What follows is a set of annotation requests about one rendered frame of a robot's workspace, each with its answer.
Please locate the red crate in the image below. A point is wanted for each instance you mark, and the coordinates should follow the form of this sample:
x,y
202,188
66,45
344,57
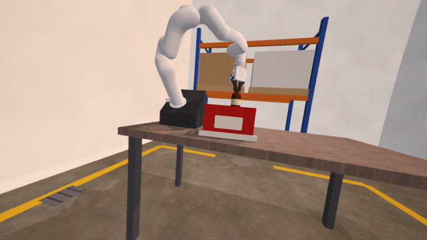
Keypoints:
x,y
229,119

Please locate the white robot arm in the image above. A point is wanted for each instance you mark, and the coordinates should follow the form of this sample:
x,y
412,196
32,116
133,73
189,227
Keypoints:
x,y
185,18

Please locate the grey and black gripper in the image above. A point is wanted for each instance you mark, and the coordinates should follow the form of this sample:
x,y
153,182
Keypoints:
x,y
238,75

